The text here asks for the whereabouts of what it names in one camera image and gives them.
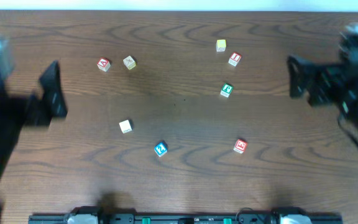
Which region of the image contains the red letter A block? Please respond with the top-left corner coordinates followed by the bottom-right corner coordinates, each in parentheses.
top-left (97, 57), bottom-right (111, 72)

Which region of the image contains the red letter I block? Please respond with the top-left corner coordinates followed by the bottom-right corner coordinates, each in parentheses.
top-left (228, 52), bottom-right (242, 67)

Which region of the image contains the blue number 2 block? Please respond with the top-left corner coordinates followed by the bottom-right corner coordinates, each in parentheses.
top-left (154, 141), bottom-right (167, 157)

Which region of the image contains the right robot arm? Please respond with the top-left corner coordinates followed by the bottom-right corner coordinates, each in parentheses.
top-left (287, 23), bottom-right (358, 147)

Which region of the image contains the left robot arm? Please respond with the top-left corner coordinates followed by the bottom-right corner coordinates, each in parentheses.
top-left (0, 60), bottom-right (68, 219)

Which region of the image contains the green letter block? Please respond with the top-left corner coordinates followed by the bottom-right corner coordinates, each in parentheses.
top-left (220, 83), bottom-right (234, 98)

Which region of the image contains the wooden block with dragonfly drawing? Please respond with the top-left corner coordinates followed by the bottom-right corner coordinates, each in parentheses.
top-left (123, 55), bottom-right (136, 70)

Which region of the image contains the yellow-topped wooden block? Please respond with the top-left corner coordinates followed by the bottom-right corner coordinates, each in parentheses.
top-left (216, 39), bottom-right (226, 52)

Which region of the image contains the plain wooden number 5 block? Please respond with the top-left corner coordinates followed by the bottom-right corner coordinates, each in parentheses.
top-left (119, 119), bottom-right (132, 134)

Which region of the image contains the red letter E block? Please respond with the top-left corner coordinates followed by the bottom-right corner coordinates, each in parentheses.
top-left (233, 139), bottom-right (248, 154)

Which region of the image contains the black mounting rail with bases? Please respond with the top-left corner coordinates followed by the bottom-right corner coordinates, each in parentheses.
top-left (28, 207), bottom-right (343, 224)

